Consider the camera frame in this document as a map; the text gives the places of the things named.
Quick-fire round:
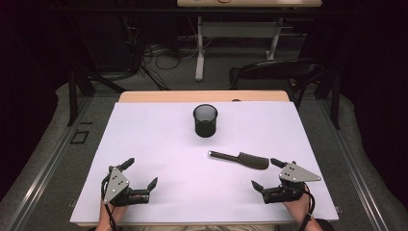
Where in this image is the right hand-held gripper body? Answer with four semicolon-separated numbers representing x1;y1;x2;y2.
261;161;322;205

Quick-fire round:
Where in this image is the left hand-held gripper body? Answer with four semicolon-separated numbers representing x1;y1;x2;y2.
101;167;151;207

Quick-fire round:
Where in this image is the dark brown comb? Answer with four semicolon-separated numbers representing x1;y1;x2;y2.
207;149;270;170

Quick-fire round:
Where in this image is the black mesh pen cup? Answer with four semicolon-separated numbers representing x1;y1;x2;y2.
192;103;219;139

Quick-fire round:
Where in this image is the person's left hand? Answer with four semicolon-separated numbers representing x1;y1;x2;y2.
99;201;129;225

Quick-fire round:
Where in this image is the person's right hand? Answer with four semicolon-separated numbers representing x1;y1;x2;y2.
283;192;315;226

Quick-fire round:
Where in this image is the white table sheet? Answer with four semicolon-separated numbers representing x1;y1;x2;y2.
69;101;340;224

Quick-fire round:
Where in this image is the black metal stand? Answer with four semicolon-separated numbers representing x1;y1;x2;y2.
314;62;342;131
65;62;128;128

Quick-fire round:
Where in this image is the black chair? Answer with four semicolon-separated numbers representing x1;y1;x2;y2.
228;58;332;110

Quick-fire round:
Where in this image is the wooden table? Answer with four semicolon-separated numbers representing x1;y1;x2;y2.
69;90;341;227

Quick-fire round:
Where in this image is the white-legged background desk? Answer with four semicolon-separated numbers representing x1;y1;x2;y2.
176;0;323;82

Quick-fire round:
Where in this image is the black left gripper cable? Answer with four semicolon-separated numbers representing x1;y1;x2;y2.
100;174;120;231

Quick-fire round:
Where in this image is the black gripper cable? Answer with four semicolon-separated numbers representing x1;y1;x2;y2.
100;174;120;231
298;185;318;231

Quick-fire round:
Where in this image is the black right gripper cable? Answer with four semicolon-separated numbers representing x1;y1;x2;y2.
298;185;318;231

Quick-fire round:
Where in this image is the metal floor rail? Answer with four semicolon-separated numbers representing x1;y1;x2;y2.
4;95;94;231
319;99;390;231

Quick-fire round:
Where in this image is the black floor cable bundle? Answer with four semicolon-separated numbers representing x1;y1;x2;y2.
123;15;201;91

